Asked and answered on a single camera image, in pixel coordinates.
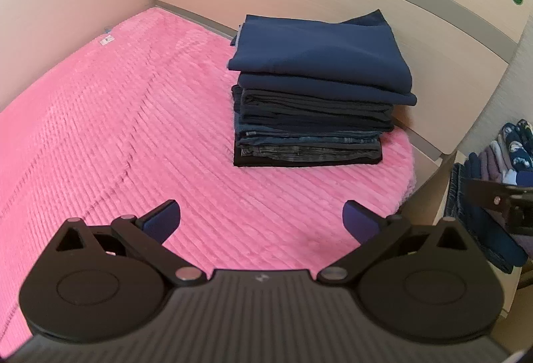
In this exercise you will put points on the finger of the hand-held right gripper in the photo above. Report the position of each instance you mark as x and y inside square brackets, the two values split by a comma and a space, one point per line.
[485, 194]

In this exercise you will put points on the blue sleeveless shirt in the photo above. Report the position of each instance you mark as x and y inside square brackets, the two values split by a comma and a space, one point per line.
[316, 50]

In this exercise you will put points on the stack of folded dark clothes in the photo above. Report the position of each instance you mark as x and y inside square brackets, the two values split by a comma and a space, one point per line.
[308, 125]

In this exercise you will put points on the row of folded clothes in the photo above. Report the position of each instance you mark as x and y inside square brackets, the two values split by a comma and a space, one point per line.
[483, 229]

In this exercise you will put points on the white blanket label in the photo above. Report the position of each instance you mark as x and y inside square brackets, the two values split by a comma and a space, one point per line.
[107, 40]

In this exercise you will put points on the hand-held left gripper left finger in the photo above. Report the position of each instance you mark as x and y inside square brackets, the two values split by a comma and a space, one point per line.
[163, 221]

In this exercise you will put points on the pink ribbed blanket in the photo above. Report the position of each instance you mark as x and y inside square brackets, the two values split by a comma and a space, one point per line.
[125, 117]

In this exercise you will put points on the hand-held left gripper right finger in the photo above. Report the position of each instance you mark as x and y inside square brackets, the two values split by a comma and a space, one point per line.
[359, 221]

